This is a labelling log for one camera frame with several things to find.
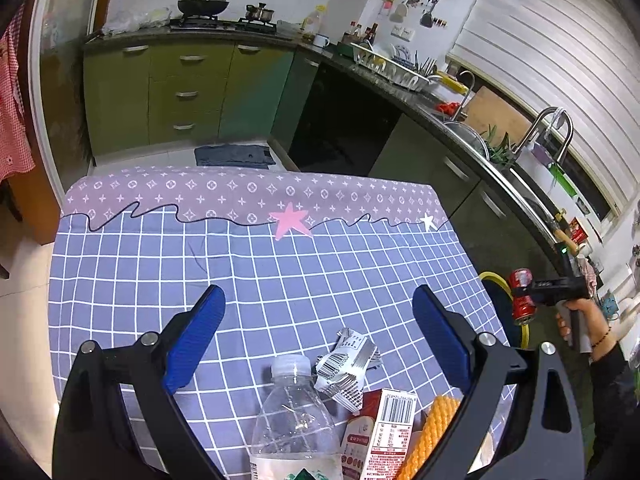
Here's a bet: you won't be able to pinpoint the grey floor mat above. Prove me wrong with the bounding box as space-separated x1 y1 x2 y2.
193 144 277 169

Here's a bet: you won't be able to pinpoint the yellow rimmed waste bin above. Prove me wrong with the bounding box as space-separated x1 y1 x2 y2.
477 270 532 352

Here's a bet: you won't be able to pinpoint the large steel faucet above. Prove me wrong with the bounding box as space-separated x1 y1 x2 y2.
511 106 574 167

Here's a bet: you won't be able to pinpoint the green leafy vegetables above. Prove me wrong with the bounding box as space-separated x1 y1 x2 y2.
479 126 519 167

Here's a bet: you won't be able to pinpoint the green kitchen cabinet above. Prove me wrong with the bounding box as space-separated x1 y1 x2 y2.
82 35 301 159

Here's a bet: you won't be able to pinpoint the clear plastic bags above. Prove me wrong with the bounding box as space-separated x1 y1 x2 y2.
104 7 172 34

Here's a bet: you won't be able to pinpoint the black built-in appliance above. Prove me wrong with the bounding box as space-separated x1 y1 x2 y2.
289 62 402 177

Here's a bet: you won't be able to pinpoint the dark kitchen countertop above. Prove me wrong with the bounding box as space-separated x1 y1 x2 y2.
84 24 593 286

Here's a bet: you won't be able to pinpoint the white window blinds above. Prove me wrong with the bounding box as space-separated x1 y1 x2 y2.
446 0 640 216

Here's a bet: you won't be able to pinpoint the white hanging spatula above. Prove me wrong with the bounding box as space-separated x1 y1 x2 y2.
389 0 424 24

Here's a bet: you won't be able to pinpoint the clear oil bottle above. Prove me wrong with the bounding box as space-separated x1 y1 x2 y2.
302 4 327 37

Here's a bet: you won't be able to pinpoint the red checked apron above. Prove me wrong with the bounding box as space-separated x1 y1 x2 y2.
0 4 37 182

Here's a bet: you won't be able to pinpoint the blue checked tablecloth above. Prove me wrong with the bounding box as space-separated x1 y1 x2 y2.
47 166 521 480

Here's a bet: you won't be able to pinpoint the black hanging spatula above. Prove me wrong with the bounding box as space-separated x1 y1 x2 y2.
419 0 446 29

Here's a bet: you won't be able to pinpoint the white dish rack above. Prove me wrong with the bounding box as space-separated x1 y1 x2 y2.
350 41 440 94

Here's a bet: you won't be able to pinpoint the wooden cutting board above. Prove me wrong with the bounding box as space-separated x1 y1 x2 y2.
462 85 534 147

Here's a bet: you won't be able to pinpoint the red drink can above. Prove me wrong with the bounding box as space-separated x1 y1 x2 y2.
509 267 539 324

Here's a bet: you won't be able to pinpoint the orange corn cob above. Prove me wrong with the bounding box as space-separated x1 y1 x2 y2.
397 395 462 480

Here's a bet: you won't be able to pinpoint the black gas stove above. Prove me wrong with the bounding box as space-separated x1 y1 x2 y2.
169 14 279 34

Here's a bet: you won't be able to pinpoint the yellow sponge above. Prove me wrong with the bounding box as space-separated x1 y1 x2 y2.
437 72 471 94

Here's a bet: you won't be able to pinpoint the green drawer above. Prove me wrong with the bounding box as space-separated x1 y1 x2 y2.
148 78 234 116
148 111 224 147
149 42 237 82

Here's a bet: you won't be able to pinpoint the black wok with lid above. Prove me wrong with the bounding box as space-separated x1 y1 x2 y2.
177 0 231 17

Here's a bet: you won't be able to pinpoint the steel sink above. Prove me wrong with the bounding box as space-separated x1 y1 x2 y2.
499 159 562 228

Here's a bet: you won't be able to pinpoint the red and white carton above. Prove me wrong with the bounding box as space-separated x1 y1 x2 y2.
340 389 419 480

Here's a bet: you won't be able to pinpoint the silver wrapper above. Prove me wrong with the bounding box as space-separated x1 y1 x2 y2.
314 327 384 413

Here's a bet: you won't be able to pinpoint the clear plastic water bottle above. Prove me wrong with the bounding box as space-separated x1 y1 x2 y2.
249 354 345 480

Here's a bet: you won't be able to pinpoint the small steel faucet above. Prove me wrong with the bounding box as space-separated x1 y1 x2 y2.
454 70 477 112

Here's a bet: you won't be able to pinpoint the dark green sink cabinet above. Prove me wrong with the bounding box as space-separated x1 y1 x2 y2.
369 114 558 266

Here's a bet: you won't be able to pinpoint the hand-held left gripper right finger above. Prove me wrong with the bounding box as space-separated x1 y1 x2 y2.
411 284 586 480

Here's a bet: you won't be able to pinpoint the person's right forearm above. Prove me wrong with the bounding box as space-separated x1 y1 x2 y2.
586 339 640 480

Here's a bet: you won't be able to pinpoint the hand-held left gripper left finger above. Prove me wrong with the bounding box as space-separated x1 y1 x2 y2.
52 284 227 480

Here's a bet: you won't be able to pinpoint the small steel pot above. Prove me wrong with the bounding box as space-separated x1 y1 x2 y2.
244 2 278 24

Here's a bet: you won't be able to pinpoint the glass sliding door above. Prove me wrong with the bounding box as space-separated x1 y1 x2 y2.
29 0 122 192

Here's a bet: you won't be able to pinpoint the person's right hand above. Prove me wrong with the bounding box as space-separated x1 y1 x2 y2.
556 297 614 363

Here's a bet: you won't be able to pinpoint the steel colander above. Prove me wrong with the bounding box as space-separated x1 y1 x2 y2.
442 120 489 159

